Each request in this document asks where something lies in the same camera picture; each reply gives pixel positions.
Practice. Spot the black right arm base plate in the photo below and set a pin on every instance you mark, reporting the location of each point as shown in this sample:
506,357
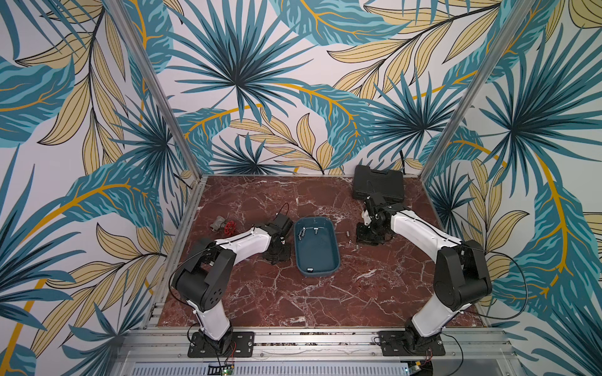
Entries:
409,344

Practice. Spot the aluminium left corner post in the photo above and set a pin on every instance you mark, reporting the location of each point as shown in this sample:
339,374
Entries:
128,32

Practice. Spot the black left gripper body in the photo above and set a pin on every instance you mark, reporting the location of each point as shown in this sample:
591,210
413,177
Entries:
282,254

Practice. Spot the aluminium right corner post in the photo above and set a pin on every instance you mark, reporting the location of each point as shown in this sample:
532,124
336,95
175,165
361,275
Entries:
507,32

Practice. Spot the grey valve with red handwheel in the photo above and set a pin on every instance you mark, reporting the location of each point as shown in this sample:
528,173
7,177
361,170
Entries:
227,226

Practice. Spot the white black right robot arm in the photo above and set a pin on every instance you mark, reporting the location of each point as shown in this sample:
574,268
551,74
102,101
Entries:
461,276

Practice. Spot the aluminium corner post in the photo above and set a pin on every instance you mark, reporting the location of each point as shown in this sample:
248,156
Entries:
128,32
507,32

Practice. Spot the aluminium front rail frame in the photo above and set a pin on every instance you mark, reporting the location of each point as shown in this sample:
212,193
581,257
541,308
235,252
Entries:
316,351

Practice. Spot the black plastic tool case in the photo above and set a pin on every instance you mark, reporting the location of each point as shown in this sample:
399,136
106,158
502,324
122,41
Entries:
389,183

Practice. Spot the teal plastic storage box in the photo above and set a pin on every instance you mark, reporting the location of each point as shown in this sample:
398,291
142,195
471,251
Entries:
319,251

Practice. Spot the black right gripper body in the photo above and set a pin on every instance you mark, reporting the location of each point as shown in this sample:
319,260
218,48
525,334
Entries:
371,233

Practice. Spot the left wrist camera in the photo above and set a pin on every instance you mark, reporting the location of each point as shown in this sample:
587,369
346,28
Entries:
283,224

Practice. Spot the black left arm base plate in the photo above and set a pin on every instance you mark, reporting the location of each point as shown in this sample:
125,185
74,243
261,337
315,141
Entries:
233,344

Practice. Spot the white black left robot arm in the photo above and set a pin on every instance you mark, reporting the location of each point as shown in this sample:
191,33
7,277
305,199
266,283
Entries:
202,279

